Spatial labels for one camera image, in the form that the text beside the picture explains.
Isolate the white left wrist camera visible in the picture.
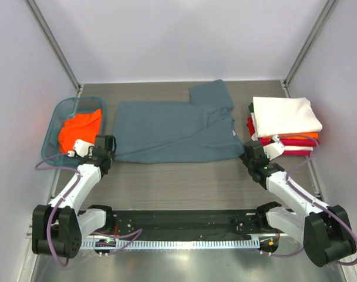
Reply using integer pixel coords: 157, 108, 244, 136
67, 139, 94, 157

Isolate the pink folded t-shirt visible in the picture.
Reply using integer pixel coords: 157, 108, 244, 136
258, 139, 316, 147

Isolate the red folded t-shirt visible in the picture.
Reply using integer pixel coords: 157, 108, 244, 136
247, 116, 258, 141

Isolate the teal plastic basket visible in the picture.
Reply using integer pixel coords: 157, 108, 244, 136
41, 97, 107, 159

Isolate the aluminium frame post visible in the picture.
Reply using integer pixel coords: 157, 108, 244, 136
25, 0, 82, 93
282, 0, 339, 89

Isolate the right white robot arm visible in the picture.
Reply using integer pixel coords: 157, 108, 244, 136
240, 141, 357, 267

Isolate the blue-grey t-shirt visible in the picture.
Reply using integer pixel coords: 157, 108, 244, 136
113, 79, 244, 164

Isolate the slotted cable duct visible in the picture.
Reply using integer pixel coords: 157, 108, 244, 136
80, 237, 260, 251

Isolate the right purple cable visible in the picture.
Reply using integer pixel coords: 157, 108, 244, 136
262, 134, 357, 264

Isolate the white folded t-shirt top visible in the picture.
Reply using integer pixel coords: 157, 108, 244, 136
252, 97, 323, 137

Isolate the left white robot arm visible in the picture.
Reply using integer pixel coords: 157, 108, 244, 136
32, 135, 117, 263

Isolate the left aluminium frame post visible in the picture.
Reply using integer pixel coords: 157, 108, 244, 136
25, 0, 82, 93

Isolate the orange t-shirt in basket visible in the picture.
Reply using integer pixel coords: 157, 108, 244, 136
58, 109, 102, 153

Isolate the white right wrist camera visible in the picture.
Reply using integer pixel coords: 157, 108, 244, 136
263, 135, 285, 161

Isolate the white folded t-shirt lower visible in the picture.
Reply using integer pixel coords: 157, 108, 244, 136
284, 146, 313, 152

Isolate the right aluminium frame post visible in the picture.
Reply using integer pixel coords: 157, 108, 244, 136
282, 0, 339, 89

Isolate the orange folded t-shirt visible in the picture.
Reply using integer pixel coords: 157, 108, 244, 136
277, 132, 319, 140

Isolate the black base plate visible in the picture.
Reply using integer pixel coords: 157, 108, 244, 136
113, 209, 277, 240

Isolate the white folded t-shirt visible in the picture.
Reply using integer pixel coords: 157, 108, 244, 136
284, 146, 313, 152
252, 97, 323, 137

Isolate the magenta folded t-shirt bottom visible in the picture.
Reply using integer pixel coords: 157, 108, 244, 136
278, 150, 312, 156

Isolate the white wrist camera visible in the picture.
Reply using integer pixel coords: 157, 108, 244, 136
67, 139, 94, 157
263, 135, 285, 161

